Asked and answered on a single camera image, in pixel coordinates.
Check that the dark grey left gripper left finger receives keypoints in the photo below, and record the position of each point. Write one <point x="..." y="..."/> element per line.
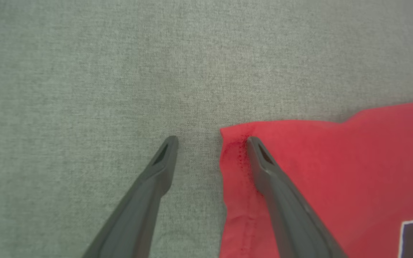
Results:
<point x="138" y="218"/>

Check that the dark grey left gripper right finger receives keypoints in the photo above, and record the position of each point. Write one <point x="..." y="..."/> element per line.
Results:
<point x="289" y="215"/>

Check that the red white printed jersey shirt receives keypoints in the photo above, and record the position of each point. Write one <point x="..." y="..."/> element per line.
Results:
<point x="335" y="172"/>

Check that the grey fabric sofa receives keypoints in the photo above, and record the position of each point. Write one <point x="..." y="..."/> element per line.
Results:
<point x="84" y="89"/>

